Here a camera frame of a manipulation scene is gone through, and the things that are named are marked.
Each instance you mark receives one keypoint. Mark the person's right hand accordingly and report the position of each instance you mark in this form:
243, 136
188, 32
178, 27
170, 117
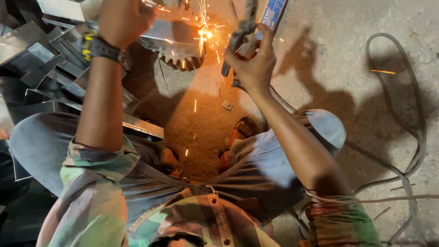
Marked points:
255, 67

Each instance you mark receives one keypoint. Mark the person's left hand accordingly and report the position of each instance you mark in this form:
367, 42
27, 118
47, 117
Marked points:
118, 20

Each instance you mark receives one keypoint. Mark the person's left fingers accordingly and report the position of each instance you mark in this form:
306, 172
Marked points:
146, 15

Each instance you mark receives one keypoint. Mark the person's right fingers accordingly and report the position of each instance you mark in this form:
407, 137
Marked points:
264, 37

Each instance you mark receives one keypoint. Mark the welding electrode holder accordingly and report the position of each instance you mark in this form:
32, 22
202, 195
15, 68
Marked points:
240, 36

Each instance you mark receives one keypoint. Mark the shiny steel channel piece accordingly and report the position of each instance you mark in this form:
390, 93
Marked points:
171, 36

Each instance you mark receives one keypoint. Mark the blue electrode box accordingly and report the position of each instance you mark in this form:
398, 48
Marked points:
272, 13

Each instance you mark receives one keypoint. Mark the black wristwatch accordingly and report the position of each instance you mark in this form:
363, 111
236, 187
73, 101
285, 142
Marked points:
103, 48

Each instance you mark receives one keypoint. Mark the rusty gear wheel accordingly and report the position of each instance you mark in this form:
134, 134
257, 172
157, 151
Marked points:
178, 63

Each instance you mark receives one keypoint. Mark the thin metal rod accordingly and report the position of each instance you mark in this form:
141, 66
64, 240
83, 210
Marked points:
164, 77

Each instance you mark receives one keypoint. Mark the small square metal plate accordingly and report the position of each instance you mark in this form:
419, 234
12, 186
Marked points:
227, 105

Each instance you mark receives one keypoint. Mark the brown sandal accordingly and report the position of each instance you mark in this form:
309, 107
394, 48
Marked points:
245, 128
169, 159

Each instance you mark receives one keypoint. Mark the heap of steel channel pieces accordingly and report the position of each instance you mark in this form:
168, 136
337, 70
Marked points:
44, 65

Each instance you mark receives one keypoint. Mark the grey trousers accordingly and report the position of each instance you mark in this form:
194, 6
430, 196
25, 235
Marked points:
267, 164

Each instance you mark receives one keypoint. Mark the camouflage shirt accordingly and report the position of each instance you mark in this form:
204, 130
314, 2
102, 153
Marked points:
99, 212

